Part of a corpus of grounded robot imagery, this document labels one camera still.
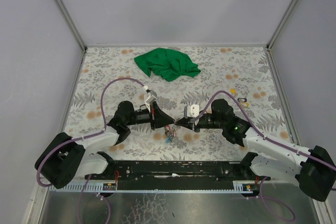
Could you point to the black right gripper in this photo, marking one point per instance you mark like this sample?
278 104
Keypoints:
194 124

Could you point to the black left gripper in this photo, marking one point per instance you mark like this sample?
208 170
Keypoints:
153 116

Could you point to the metal key organizer blue handle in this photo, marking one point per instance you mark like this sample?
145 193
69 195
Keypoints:
170 134

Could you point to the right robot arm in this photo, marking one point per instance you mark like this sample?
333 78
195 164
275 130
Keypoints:
311 169

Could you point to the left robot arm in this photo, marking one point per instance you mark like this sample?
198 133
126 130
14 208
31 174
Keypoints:
66 158

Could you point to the green crumpled cloth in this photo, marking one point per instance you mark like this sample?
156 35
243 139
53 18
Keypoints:
169 64

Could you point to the key with black tag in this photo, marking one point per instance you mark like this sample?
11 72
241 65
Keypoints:
243 102

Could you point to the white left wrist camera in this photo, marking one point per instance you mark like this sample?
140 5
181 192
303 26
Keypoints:
149 97

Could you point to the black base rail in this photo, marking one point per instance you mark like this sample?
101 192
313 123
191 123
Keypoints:
187 170

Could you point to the white slotted cable duct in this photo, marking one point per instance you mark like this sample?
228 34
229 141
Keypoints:
161 185

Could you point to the aluminium corner post left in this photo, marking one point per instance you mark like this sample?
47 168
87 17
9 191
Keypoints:
71 25

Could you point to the aluminium corner post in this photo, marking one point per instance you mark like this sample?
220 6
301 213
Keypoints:
282 23
71 25

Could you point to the aluminium corner post right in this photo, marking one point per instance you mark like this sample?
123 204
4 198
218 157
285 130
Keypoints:
282 23

